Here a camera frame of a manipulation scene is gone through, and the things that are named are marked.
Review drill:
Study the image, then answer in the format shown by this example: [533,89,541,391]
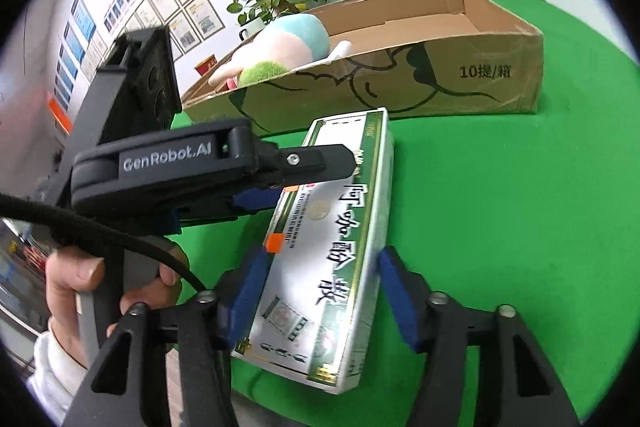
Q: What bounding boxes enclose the red paper cup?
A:
[194,54,221,78]

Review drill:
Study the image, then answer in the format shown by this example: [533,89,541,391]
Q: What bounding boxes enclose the row of blue wall posters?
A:
[52,0,98,108]

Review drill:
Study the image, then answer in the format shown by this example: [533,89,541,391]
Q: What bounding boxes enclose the large cardboard box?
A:
[180,0,545,135]

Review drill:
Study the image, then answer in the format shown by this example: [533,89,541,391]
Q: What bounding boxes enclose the plush toy with green hair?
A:
[207,14,331,90]

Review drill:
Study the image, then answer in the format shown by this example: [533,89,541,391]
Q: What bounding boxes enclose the wall of framed certificates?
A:
[132,0,223,55]

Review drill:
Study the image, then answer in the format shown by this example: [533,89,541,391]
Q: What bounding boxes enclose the person's left hand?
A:
[44,241,191,360]

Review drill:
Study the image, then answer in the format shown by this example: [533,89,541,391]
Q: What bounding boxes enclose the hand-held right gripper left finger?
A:
[60,247,275,427]

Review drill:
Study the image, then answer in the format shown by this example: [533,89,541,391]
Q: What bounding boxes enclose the person's left forearm white sleeve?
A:
[27,329,93,427]

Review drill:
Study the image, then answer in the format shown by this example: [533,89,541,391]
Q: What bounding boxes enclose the green and white carton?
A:
[230,107,396,395]

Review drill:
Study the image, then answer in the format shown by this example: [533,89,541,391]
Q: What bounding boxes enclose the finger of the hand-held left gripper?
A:
[257,143,359,188]
[180,183,288,224]

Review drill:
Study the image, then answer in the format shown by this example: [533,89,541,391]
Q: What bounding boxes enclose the thick black cable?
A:
[0,192,211,294]

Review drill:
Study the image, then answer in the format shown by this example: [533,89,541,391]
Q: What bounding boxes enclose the green table cloth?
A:
[167,0,640,427]

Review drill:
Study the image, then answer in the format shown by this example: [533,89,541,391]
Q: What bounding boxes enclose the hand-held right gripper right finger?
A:
[376,245,586,427]

